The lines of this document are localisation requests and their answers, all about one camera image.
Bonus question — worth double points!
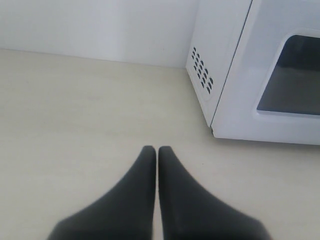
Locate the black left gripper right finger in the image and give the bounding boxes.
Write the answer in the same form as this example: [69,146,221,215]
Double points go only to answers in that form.
[158,146,272,240]

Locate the white microwave door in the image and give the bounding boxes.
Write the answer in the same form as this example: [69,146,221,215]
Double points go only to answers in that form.
[211,0,320,145]

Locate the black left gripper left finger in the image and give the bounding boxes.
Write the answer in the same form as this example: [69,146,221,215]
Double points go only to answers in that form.
[48,145,157,240]

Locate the white microwave oven body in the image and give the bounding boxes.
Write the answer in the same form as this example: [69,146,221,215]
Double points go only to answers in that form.
[185,0,252,126]

